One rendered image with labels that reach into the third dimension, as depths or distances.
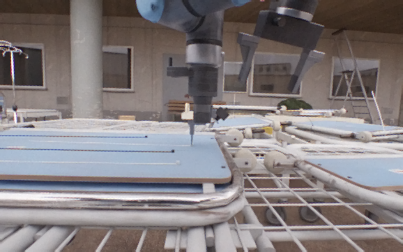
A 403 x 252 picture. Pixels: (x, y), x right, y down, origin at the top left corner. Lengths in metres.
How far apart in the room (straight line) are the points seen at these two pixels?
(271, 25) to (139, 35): 6.51
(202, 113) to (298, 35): 0.26
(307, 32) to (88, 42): 4.58
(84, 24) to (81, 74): 0.99
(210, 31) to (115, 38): 6.63
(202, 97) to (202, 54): 0.10
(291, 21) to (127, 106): 6.36
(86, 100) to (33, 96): 3.54
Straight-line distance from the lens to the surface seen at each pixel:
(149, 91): 6.52
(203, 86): 0.48
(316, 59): 0.54
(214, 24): 0.50
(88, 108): 4.71
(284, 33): 0.47
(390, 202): 0.49
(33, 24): 8.27
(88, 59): 4.78
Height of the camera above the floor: 0.68
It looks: 6 degrees down
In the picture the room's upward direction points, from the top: 2 degrees clockwise
